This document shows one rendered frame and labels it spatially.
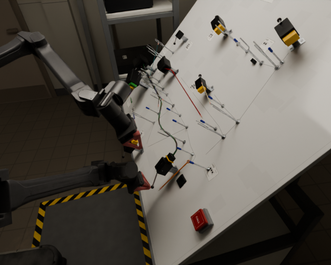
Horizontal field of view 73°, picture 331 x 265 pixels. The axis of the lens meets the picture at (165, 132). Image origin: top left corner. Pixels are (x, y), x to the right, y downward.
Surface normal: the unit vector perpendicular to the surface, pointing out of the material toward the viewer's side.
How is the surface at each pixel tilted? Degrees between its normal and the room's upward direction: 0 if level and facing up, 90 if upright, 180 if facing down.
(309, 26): 48
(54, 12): 90
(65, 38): 90
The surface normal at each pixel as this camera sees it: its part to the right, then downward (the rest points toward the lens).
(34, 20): 0.13, 0.64
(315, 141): -0.76, -0.36
